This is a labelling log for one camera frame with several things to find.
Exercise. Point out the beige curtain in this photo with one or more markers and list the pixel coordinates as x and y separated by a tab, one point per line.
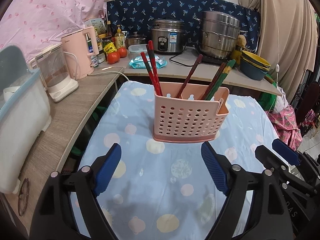
288	38

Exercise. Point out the pink floral cloth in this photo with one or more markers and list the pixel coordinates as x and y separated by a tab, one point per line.
286	127

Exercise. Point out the white blue dish rack box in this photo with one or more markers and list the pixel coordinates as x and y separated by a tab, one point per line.
25	112

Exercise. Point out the dark blue bowl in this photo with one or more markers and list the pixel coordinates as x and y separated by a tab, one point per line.
251	71

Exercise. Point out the yellow packet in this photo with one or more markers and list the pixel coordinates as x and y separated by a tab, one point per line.
110	48

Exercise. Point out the dark red chopstick middle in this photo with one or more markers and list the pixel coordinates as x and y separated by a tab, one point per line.
191	72

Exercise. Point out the red tomato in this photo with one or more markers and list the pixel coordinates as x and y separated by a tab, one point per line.
122	51
113	57

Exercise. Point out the small pot with lid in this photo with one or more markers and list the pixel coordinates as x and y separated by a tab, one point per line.
135	39

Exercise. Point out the front red tomato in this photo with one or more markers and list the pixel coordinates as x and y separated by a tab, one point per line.
113	57

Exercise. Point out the pink perforated utensil holder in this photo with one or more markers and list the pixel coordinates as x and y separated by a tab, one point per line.
188	119

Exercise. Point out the clear food container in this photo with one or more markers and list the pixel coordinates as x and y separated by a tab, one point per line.
136	49

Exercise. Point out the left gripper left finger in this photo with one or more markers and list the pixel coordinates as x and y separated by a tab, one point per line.
53	217

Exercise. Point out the blue patterned tablecloth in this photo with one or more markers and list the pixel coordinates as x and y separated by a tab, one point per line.
164	190

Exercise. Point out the yellow oil bottle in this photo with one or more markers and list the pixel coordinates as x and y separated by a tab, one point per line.
119	38

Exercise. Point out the brown chopstick right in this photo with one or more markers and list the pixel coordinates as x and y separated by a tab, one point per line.
209	88

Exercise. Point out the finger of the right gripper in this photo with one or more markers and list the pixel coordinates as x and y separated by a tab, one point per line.
273	165
286	152

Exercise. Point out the rear red tomato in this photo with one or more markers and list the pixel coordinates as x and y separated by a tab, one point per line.
122	51

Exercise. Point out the pink electric kettle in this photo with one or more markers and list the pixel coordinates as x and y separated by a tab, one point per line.
77	56

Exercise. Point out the black induction cooker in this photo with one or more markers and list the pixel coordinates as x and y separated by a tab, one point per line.
210	60

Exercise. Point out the yellow bowl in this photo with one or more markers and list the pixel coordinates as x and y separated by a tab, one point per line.
255	60

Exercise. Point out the silver rice cooker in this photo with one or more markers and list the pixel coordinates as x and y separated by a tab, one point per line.
168	36

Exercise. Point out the pink dotted curtain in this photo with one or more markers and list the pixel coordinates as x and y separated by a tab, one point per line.
35	24

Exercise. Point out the stainless steel steamer pot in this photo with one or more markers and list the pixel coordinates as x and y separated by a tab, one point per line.
218	34

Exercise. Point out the red chopstick left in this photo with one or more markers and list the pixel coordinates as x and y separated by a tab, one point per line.
152	78

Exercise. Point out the eyeglasses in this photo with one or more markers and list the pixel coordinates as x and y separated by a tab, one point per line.
23	197

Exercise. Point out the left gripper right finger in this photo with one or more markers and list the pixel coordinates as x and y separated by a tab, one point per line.
268	217

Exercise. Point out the navy floral cloth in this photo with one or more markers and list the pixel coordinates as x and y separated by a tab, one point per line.
138	15

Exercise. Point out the green chopstick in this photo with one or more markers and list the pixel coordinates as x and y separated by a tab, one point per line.
219	80

